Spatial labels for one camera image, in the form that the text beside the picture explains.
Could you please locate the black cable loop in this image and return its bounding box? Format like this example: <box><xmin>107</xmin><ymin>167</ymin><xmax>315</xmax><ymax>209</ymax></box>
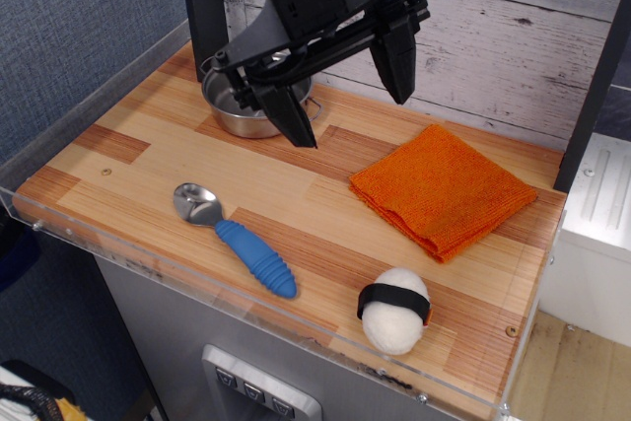
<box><xmin>0</xmin><ymin>383</ymin><xmax>65</xmax><ymax>421</ymax></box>

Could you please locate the dark left frame post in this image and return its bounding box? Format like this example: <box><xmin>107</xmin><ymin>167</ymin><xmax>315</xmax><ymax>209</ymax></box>
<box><xmin>185</xmin><ymin>0</ymin><xmax>229</xmax><ymax>82</ymax></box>

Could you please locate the white box at right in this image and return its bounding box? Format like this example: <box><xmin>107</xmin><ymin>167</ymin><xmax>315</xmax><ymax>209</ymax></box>
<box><xmin>539</xmin><ymin>133</ymin><xmax>630</xmax><ymax>346</ymax></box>

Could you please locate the dark right frame post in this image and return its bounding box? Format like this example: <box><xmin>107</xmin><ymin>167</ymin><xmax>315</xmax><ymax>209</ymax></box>
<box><xmin>553</xmin><ymin>0</ymin><xmax>630</xmax><ymax>193</ymax></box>

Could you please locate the folded orange cloth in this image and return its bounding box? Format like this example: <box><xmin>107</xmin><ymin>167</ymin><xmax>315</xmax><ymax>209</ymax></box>
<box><xmin>349</xmin><ymin>124</ymin><xmax>537</xmax><ymax>263</ymax></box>

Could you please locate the clear acrylic table guard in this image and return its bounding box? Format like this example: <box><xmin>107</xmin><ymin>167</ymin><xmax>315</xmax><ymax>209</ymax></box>
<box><xmin>0</xmin><ymin>183</ymin><xmax>524</xmax><ymax>421</ymax></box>

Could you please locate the dark frame post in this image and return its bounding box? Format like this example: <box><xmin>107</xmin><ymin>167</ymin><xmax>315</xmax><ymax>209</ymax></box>
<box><xmin>185</xmin><ymin>0</ymin><xmax>229</xmax><ymax>82</ymax></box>
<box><xmin>553</xmin><ymin>0</ymin><xmax>630</xmax><ymax>193</ymax></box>

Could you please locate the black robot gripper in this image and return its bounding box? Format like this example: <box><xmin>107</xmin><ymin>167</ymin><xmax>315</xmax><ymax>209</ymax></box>
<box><xmin>213</xmin><ymin>0</ymin><xmax>429</xmax><ymax>148</ymax></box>

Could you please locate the silver button control panel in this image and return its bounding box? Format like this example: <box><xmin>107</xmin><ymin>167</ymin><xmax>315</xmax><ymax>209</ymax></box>
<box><xmin>201</xmin><ymin>344</ymin><xmax>323</xmax><ymax>420</ymax></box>

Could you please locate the white plush sushi toy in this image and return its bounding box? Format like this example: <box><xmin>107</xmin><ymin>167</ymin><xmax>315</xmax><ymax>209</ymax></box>
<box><xmin>357</xmin><ymin>267</ymin><xmax>432</xmax><ymax>355</ymax></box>

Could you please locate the silver metal bowl with handles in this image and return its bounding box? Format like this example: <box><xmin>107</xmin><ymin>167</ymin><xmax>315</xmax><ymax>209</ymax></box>
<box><xmin>199</xmin><ymin>57</ymin><xmax>323</xmax><ymax>139</ymax></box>

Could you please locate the yellow object bottom left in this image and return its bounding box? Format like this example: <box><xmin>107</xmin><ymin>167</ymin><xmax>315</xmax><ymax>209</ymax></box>
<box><xmin>37</xmin><ymin>398</ymin><xmax>90</xmax><ymax>421</ymax></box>

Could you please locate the spoon with blue handle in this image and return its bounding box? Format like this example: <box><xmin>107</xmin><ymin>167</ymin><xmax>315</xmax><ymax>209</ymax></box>
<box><xmin>173</xmin><ymin>182</ymin><xmax>298</xmax><ymax>299</ymax></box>

